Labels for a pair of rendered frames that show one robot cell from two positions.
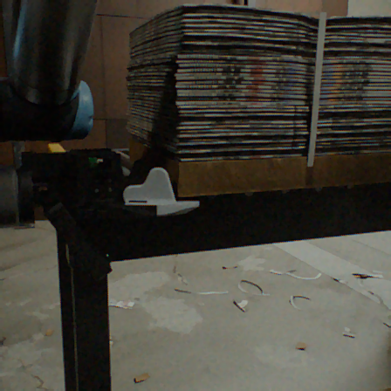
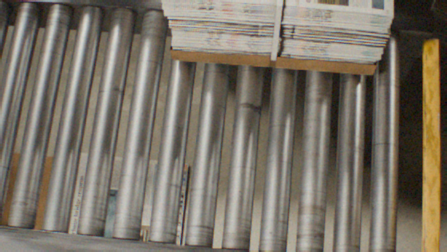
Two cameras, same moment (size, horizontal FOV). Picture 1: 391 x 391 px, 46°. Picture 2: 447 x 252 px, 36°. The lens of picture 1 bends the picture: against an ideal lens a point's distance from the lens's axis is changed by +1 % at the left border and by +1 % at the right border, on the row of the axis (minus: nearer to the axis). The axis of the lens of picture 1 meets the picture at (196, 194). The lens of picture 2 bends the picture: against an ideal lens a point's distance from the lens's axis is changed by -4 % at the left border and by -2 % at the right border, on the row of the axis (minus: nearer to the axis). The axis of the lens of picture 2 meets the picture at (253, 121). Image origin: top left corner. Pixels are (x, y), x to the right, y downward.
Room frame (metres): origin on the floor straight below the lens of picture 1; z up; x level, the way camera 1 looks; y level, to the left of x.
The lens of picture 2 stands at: (1.40, 0.11, 2.02)
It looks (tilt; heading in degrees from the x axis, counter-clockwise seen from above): 70 degrees down; 201
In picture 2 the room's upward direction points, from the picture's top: 4 degrees clockwise
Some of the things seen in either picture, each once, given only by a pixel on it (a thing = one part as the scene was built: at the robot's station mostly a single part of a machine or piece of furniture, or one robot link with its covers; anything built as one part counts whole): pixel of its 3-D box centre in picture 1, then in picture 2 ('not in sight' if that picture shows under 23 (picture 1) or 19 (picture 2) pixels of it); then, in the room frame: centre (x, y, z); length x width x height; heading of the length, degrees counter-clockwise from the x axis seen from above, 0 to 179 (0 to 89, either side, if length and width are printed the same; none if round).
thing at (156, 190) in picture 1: (161, 191); not in sight; (0.55, 0.04, 0.81); 0.09 x 0.03 x 0.06; 83
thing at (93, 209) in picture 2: not in sight; (107, 119); (1.09, -0.30, 0.77); 0.47 x 0.05 x 0.05; 20
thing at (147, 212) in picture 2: not in sight; (120, 203); (1.12, -0.39, 0.01); 0.37 x 0.28 x 0.01; 110
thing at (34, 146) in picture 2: not in sight; (41, 113); (1.13, -0.42, 0.77); 0.47 x 0.05 x 0.05; 20
